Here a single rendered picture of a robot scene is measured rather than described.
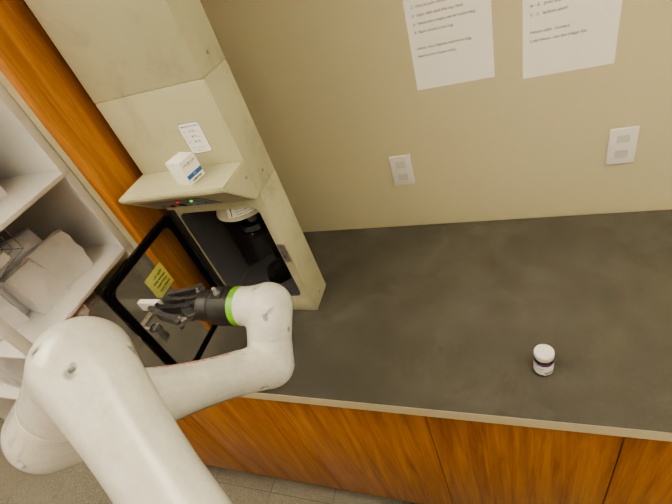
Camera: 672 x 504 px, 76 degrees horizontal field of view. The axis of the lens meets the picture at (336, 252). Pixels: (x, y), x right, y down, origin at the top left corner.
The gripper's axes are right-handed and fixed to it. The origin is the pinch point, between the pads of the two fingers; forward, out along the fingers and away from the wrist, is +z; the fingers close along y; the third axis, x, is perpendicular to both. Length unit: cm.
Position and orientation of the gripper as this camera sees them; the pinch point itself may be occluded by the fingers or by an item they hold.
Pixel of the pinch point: (151, 305)
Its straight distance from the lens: 120.1
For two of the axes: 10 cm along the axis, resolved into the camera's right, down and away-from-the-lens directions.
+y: -2.4, 6.9, -6.8
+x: 2.8, 7.2, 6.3
